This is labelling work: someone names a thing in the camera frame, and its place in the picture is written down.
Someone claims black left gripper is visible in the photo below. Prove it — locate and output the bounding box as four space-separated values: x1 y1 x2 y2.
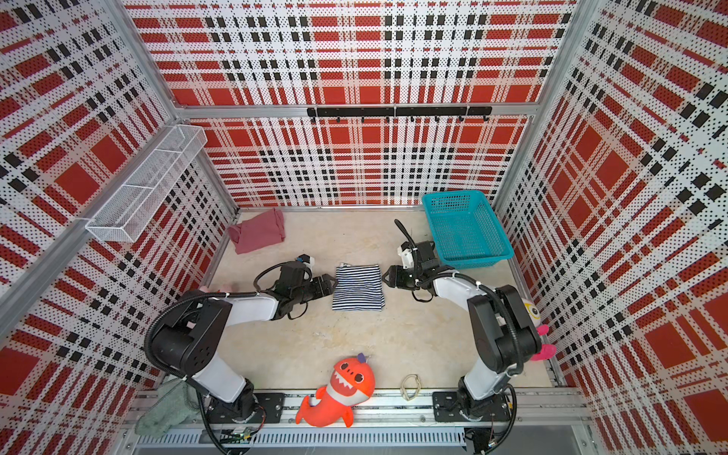
291 273 339 304

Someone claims blue white striped tank top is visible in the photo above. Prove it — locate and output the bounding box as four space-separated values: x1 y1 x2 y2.
332 264 385 312

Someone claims pink ribbed tank top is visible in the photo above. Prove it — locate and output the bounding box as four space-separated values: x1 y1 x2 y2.
227 209 286 255

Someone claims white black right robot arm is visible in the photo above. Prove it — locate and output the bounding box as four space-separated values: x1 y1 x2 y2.
382 241 542 421

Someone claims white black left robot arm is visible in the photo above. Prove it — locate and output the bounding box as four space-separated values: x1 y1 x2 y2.
143 255 337 422

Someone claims teal plastic basket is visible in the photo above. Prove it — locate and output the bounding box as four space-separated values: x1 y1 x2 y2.
422 191 514 269

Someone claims red shark plush toy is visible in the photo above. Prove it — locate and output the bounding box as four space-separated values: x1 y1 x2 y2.
295 353 375 428

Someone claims beige rubber band loop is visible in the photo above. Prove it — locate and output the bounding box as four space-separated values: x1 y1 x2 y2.
399 373 422 402

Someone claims white pink axolotl plush toy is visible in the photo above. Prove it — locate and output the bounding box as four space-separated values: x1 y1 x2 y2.
523 300 557 361

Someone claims green cloth rag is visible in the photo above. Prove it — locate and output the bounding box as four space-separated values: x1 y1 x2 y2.
135 378 199 438

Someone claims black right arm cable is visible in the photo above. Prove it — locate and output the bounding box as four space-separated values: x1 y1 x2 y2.
393 218 527 377

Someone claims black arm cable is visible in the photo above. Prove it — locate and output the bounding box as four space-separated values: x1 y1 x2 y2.
143 260 311 450
393 218 527 377

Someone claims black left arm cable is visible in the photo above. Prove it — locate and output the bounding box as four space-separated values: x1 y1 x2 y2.
143 260 311 450

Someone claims black wall hook rail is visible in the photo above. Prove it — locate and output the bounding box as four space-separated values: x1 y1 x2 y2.
306 105 493 121

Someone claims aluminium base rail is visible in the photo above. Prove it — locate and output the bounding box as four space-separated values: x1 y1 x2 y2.
112 388 603 454

